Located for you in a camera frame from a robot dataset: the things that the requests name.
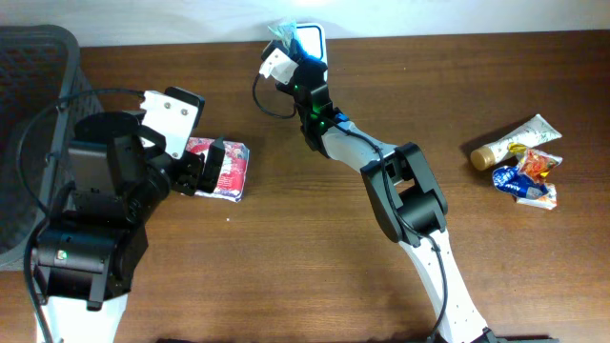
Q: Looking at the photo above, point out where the red purple tissue pack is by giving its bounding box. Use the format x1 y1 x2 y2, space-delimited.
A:
187 137 250 203

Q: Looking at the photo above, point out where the black left camera cable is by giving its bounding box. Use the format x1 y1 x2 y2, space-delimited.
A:
14 87 147 343

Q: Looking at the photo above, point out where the white barcode scanner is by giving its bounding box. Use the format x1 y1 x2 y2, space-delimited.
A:
296 23 328 64

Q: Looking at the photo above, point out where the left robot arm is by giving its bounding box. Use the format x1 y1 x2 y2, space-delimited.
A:
24 111 225 342

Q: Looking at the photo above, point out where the black camera cable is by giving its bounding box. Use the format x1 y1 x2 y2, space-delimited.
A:
251 73 299 120
14 87 147 343

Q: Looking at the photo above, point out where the black right camera cable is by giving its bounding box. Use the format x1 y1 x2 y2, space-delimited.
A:
251 73 299 120

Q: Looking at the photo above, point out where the blue yellow paste sachet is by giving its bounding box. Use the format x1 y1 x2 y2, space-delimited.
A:
492 143 562 200

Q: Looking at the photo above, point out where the grey plastic mesh basket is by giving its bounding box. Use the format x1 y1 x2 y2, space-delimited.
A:
1 25 102 272

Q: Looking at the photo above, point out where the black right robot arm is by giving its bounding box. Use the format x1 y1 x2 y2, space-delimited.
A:
281 40 500 342

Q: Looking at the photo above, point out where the teal toilet tissue pack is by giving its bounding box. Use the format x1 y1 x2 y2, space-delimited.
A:
268 19 299 49

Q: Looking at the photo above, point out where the white shampoo tube gold cap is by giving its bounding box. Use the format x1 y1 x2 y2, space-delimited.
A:
470 113 562 171

